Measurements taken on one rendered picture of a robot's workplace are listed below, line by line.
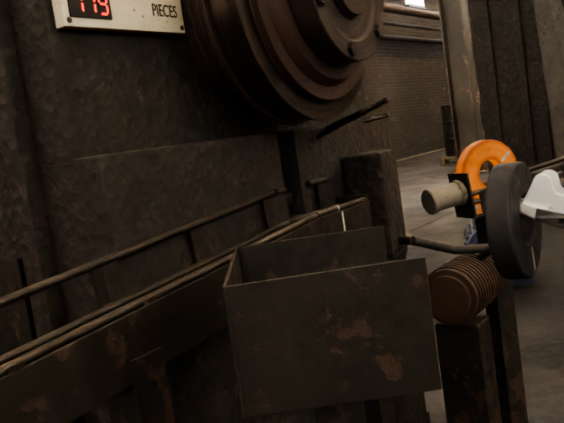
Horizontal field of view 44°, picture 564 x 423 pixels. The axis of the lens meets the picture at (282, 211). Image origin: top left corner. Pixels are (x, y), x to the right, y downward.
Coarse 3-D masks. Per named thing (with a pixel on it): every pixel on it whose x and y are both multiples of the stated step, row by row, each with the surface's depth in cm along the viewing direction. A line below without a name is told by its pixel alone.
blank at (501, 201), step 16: (496, 176) 90; (512, 176) 89; (528, 176) 96; (496, 192) 89; (512, 192) 89; (496, 208) 88; (512, 208) 88; (496, 224) 88; (512, 224) 87; (528, 224) 96; (496, 240) 88; (512, 240) 87; (528, 240) 95; (496, 256) 89; (512, 256) 88; (528, 256) 92; (512, 272) 90; (528, 272) 92
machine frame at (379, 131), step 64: (0, 0) 103; (0, 64) 103; (64, 64) 102; (128, 64) 112; (192, 64) 125; (0, 128) 106; (64, 128) 102; (128, 128) 112; (192, 128) 124; (256, 128) 140; (320, 128) 149; (384, 128) 175; (0, 192) 113; (64, 192) 105; (128, 192) 103; (192, 192) 115; (256, 192) 129; (0, 256) 116; (64, 256) 107; (128, 256) 103; (192, 256) 114; (0, 320) 118; (64, 320) 109; (192, 384) 112
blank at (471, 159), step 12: (480, 144) 163; (492, 144) 164; (504, 144) 165; (468, 156) 162; (480, 156) 163; (492, 156) 164; (504, 156) 165; (456, 168) 165; (468, 168) 162; (480, 180) 163; (480, 204) 164
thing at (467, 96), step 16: (448, 0) 967; (464, 0) 959; (448, 16) 971; (464, 16) 955; (448, 32) 975; (464, 32) 951; (448, 48) 978; (464, 48) 954; (448, 64) 977; (464, 64) 970; (448, 80) 973; (464, 80) 973; (464, 96) 977; (464, 112) 981; (464, 128) 985; (480, 128) 979; (464, 144) 989
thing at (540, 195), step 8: (536, 176) 90; (544, 176) 89; (536, 184) 90; (544, 184) 89; (552, 184) 89; (528, 192) 91; (536, 192) 90; (544, 192) 90; (552, 192) 89; (528, 200) 91; (536, 200) 90; (544, 200) 90; (552, 200) 89; (560, 200) 89; (520, 208) 91; (528, 208) 91; (536, 208) 90; (544, 208) 90; (552, 208) 90; (560, 208) 89; (528, 216) 91
